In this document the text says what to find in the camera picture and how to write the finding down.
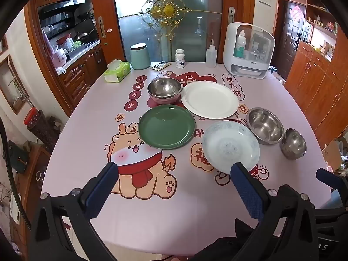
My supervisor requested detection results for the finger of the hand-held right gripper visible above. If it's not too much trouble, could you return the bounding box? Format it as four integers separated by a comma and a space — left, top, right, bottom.
323, 168, 348, 193

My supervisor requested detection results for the range hood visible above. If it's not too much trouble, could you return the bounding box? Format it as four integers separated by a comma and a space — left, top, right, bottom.
38, 0, 93, 25

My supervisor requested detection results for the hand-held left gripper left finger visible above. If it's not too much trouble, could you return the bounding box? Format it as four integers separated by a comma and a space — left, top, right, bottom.
28, 162, 119, 261

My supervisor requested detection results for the clear squeeze bottle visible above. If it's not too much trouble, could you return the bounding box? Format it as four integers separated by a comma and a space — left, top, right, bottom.
205, 39, 217, 68

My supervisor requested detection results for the pink steel-lined bowl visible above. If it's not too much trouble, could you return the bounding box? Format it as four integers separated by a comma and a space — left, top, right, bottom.
147, 77, 182, 98
149, 92, 181, 105

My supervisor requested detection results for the mint green canister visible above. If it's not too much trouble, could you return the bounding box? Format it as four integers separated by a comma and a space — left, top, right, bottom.
130, 43, 151, 70

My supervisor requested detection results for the glass sliding door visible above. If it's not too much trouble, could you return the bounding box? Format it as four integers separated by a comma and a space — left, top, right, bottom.
113, 0, 223, 63

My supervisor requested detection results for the small steel bowl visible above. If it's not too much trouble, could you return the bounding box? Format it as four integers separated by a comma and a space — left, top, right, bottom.
280, 128, 307, 160

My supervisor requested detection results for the dark green bag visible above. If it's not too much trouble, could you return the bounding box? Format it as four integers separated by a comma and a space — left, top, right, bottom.
7, 140, 30, 174

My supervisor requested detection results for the wooden kitchen base cabinet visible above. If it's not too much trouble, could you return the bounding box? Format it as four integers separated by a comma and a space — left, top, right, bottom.
58, 45, 108, 112

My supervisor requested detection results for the white bottle sterilizer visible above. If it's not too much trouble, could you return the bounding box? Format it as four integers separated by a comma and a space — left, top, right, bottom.
223, 22, 276, 79

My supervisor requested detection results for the gold door ornament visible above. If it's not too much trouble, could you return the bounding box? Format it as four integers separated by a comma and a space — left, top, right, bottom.
141, 0, 191, 42

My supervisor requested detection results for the green tissue box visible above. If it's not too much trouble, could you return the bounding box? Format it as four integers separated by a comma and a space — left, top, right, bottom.
103, 60, 131, 83

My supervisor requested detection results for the cardboard box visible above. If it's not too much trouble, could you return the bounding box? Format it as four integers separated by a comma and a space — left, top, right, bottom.
321, 139, 348, 172

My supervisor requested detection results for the blister pack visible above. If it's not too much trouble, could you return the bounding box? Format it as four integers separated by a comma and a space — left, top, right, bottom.
150, 61, 172, 71

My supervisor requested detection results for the wooden storage cabinet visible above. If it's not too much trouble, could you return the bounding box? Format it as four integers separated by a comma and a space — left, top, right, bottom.
283, 0, 348, 149

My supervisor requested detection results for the large steel bowl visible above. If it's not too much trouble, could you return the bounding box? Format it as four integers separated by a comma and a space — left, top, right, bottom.
246, 107, 284, 145

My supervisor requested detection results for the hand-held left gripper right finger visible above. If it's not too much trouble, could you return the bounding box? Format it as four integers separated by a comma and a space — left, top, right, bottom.
230, 162, 319, 261

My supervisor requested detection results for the red-lidded jar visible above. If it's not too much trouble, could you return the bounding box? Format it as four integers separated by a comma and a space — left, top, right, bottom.
24, 107, 60, 153

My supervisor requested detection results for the green plate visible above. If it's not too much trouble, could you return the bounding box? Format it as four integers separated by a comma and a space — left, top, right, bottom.
138, 105, 196, 150

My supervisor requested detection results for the wooden picture frame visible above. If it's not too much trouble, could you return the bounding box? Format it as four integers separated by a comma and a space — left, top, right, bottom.
0, 56, 30, 115

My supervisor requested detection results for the white pill bottle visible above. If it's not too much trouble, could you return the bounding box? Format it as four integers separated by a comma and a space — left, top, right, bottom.
175, 49, 186, 68

